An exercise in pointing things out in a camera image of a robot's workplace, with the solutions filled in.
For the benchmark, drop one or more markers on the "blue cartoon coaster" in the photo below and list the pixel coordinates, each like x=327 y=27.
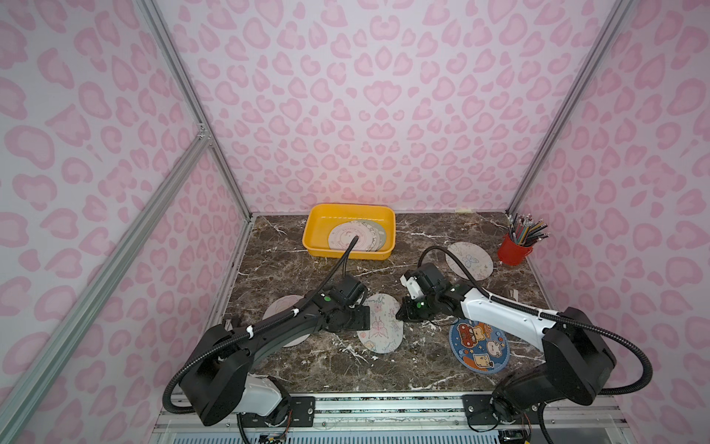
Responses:
x=480 y=347

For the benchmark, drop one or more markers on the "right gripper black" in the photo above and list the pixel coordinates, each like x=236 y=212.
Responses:
x=408 y=309

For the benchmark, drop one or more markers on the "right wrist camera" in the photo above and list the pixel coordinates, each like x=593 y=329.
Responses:
x=427 y=280

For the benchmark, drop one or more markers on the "green white flower coaster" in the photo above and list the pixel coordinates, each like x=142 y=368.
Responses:
x=379 y=232

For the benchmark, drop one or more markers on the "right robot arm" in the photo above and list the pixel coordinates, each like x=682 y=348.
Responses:
x=578 y=361

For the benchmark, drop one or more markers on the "pink floral line coaster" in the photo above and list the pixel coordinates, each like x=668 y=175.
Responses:
x=385 y=333

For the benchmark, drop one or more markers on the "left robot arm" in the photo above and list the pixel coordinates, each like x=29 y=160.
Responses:
x=216 y=380

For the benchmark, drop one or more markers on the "pink ring bunny coaster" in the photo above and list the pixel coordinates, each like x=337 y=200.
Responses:
x=342 y=235

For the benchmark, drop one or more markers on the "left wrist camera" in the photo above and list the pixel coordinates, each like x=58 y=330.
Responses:
x=348 y=291

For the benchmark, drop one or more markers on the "yellow plastic storage box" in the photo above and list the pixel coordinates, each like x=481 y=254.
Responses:
x=325 y=217

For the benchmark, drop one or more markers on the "white butterfly coaster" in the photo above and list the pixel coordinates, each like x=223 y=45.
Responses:
x=478 y=263

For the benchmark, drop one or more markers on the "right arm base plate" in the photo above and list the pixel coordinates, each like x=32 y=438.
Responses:
x=484 y=411

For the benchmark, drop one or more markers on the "pale pink coaster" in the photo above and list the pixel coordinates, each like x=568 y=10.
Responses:
x=280 y=305

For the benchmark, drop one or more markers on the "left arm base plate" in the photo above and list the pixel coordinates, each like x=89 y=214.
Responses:
x=294 y=412

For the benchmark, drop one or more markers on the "red pencil cup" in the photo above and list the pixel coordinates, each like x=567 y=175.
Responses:
x=511 y=253

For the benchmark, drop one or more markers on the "aluminium front rail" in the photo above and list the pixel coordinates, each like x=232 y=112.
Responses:
x=395 y=417

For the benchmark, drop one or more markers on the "coloured pencils bundle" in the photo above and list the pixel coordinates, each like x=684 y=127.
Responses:
x=524 y=231

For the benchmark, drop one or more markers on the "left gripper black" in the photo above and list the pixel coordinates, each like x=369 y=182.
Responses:
x=358 y=317

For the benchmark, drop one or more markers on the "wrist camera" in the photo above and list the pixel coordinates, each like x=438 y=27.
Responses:
x=348 y=291
x=427 y=280

